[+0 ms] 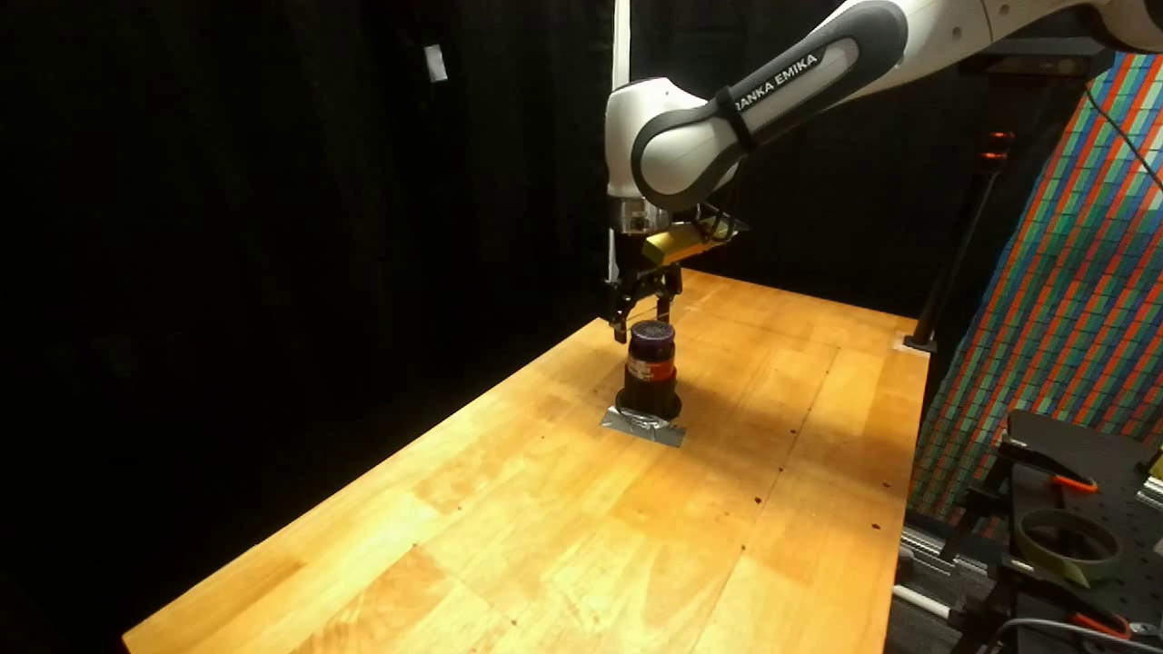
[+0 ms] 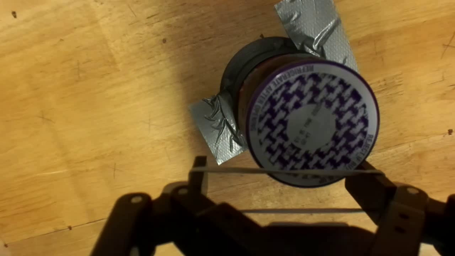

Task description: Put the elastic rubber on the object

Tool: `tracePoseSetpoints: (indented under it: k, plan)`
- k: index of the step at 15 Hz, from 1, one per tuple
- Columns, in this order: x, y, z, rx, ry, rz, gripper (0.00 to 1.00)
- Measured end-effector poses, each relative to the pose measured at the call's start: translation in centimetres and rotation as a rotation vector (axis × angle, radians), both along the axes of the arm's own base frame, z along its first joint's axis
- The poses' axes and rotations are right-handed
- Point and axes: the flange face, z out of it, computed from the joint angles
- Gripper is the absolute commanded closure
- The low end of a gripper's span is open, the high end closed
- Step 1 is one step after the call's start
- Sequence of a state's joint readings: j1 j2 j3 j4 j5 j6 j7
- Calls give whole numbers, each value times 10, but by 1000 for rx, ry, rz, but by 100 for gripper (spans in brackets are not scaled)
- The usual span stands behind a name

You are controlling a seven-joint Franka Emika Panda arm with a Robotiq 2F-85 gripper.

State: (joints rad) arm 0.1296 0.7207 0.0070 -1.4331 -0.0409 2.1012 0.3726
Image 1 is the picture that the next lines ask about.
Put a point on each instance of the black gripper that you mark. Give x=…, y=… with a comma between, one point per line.
x=636, y=266

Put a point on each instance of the dark jar with purple lid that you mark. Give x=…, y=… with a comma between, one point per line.
x=653, y=387

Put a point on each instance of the orange clamp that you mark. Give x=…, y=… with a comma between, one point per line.
x=1074, y=484

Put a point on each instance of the black metal equipment mount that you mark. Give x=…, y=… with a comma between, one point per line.
x=1077, y=532

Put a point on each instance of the black tripod light stand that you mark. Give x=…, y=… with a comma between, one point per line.
x=967, y=240

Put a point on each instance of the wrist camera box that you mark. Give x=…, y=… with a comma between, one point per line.
x=686, y=240

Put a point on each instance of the black curtain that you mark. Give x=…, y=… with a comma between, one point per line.
x=302, y=182

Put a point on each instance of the white vertical pole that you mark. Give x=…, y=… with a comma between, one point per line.
x=621, y=41

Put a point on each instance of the white paper tag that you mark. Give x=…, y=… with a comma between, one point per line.
x=435, y=64

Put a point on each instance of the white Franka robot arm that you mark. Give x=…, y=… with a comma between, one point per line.
x=774, y=83

